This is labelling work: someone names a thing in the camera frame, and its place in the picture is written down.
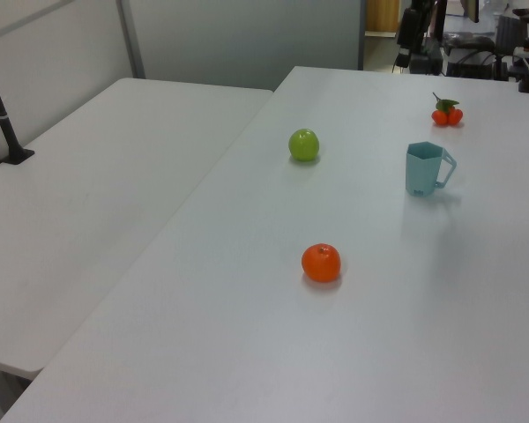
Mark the small oranges cluster with leaves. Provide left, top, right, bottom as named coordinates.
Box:
left=430, top=91, right=465, bottom=128

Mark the black device on stand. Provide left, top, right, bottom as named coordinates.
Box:
left=395, top=6, right=425, bottom=71

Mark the light blue faceted mug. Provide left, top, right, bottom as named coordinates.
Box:
left=405, top=141, right=458, bottom=197

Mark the green apple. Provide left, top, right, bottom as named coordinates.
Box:
left=288, top=128, right=322, bottom=163

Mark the orange mandarin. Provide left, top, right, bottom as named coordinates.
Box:
left=301, top=242, right=342, bottom=284

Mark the wooden cabinet panel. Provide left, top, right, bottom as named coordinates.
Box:
left=364, top=0, right=400, bottom=37

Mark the black camera pole with base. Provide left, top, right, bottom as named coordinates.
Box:
left=0, top=43, right=35, bottom=166

